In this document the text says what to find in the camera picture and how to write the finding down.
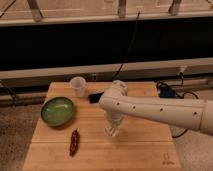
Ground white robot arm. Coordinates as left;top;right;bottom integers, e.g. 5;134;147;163
99;80;213;136

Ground white plastic cup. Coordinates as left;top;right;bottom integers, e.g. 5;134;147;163
70;76;86;97

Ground black phone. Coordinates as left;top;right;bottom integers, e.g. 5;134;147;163
88;92;103;104

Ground green ceramic bowl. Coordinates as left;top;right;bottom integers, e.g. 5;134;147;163
41;97;75;127

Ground blue power adapter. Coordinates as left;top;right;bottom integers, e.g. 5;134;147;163
160;88;176;98

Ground red chili pepper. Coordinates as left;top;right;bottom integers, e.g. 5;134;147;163
70;130;80;157

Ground black floor cables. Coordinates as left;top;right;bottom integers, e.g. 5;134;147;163
155;71;200;139

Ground black hanging cable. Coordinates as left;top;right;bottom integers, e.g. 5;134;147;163
111;9;141;81

